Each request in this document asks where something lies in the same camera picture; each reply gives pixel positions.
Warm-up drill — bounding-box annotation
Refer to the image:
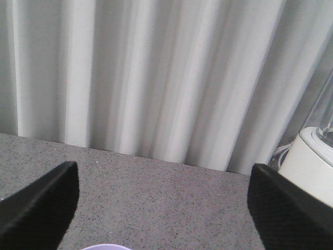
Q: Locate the white pleated curtain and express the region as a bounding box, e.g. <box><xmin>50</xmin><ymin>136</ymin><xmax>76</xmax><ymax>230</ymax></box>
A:
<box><xmin>1</xmin><ymin>1</ymin><xmax>332</xmax><ymax>174</ymax></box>

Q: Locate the lilac plastic bowl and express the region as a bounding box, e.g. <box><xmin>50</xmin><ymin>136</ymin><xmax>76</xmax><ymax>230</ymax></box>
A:
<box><xmin>82</xmin><ymin>244</ymin><xmax>131</xmax><ymax>250</ymax></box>

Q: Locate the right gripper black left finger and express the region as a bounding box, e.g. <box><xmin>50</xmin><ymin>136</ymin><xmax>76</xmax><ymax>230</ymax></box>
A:
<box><xmin>1</xmin><ymin>161</ymin><xmax>79</xmax><ymax>249</ymax></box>

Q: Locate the white rice cooker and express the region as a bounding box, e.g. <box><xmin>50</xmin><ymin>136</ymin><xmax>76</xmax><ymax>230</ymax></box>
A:
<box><xmin>278</xmin><ymin>83</ymin><xmax>332</xmax><ymax>207</ymax></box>

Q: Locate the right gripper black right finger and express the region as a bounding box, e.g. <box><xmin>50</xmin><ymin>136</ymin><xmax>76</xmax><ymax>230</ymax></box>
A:
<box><xmin>247</xmin><ymin>164</ymin><xmax>332</xmax><ymax>249</ymax></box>

